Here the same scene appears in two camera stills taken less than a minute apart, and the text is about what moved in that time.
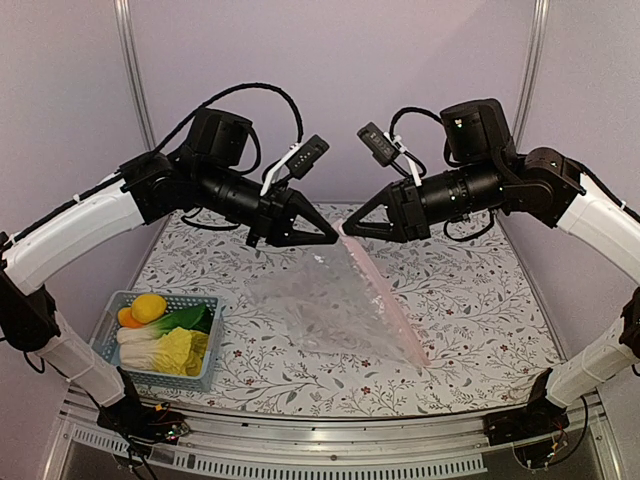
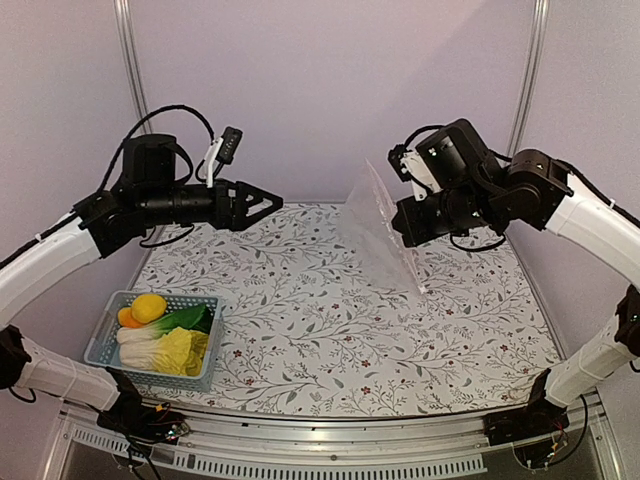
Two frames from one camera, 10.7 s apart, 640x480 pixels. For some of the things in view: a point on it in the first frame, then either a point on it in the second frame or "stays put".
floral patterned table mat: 470,299 stays put
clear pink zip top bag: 334,298 -> 367,221
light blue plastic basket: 161,340 stays put
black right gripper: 401,227 -> 411,228
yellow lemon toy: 147,308 stays put
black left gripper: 272,219 -> 236,216
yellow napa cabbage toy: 180,352 stays put
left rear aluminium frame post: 130,57 stays put
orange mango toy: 125,318 stays put
